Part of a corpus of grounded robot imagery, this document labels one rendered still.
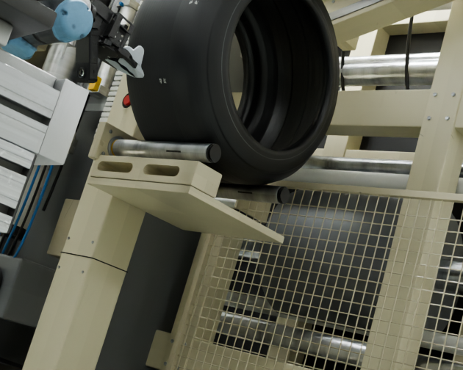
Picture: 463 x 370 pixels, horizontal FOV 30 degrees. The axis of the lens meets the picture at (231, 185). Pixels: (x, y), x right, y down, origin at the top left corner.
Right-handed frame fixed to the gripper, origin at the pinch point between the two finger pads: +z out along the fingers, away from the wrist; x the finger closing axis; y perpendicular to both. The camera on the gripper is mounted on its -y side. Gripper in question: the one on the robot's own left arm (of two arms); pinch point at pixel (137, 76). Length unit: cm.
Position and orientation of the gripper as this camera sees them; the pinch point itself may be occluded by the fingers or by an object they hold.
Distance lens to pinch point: 194.8
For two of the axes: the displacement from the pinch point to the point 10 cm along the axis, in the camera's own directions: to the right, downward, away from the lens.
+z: 5.7, 4.6, 6.8
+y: 3.5, -8.8, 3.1
